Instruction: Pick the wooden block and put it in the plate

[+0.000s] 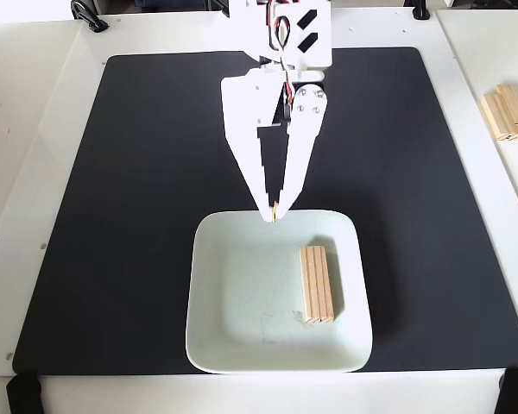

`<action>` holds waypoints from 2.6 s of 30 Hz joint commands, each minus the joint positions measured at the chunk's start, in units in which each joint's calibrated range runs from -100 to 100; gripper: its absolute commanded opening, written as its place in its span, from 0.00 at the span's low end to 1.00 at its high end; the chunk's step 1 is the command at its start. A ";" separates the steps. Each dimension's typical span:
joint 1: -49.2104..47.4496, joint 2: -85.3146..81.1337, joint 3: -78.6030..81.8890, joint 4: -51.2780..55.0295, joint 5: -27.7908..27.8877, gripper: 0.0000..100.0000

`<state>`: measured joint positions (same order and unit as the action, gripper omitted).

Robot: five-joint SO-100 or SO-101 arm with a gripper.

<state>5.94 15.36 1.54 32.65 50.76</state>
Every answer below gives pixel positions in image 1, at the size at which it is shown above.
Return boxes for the grooved wooden block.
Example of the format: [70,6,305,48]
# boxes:
[299,245,336,324]

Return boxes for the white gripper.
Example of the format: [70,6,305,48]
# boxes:
[221,66,330,222]

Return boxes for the white square plate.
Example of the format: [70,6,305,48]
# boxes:
[184,209,375,374]

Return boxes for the red black servo cable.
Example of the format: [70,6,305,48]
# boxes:
[265,0,297,105]

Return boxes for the black rubber mat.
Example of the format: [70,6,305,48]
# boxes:
[11,46,518,375]

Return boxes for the light wooden stick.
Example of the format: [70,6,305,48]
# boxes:
[479,93,518,142]
[495,84,518,126]

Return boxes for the white work board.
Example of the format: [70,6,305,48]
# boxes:
[0,8,518,377]

